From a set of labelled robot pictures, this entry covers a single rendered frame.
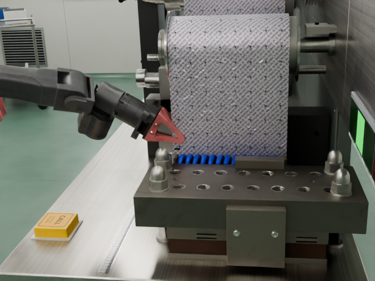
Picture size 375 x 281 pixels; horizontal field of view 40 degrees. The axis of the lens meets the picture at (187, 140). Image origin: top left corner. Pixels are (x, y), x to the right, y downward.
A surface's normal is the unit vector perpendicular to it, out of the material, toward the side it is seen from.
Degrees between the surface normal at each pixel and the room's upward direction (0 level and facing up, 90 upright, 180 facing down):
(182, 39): 69
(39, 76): 31
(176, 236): 90
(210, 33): 60
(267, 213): 90
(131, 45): 90
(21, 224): 0
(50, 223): 0
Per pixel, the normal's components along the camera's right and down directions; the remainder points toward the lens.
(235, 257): -0.14, 0.33
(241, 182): -0.04, -0.94
